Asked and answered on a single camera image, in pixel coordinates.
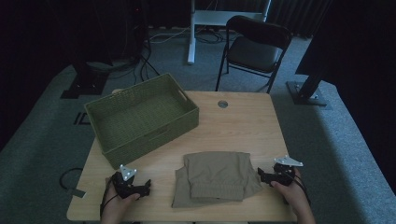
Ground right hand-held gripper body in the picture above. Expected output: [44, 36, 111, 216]
[270, 155, 304, 188]

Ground dark curtain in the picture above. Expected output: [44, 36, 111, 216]
[270, 0, 332, 39]

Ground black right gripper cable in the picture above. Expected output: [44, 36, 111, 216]
[292, 172, 312, 206]

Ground khaki pants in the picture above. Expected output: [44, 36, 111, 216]
[171, 150, 264, 209]

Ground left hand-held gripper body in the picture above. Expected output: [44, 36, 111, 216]
[111, 164, 144, 201]

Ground black folding chair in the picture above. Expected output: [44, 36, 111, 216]
[215, 14, 293, 94]

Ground person's right hand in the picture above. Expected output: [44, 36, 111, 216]
[270, 168, 308, 213]

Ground black stand with square base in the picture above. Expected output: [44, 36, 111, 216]
[60, 46, 114, 100]

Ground black cable loop on floor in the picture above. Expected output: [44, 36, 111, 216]
[58, 167, 87, 199]

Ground white metal desk frame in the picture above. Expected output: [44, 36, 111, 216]
[187, 0, 273, 65]

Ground green woven basket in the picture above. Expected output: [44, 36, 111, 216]
[83, 72, 200, 171]

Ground person's left hand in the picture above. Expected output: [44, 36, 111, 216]
[103, 176, 141, 218]

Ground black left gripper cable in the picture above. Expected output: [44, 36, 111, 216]
[99, 177, 120, 217]

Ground white floor cable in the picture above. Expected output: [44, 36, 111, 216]
[148, 26, 191, 44]

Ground black floor cable bundle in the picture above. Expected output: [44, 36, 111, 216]
[106, 36, 162, 84]

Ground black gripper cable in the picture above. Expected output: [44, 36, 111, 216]
[99, 177, 120, 217]
[292, 172, 312, 206]

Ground black post with base plate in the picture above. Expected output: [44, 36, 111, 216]
[286, 0, 335, 107]

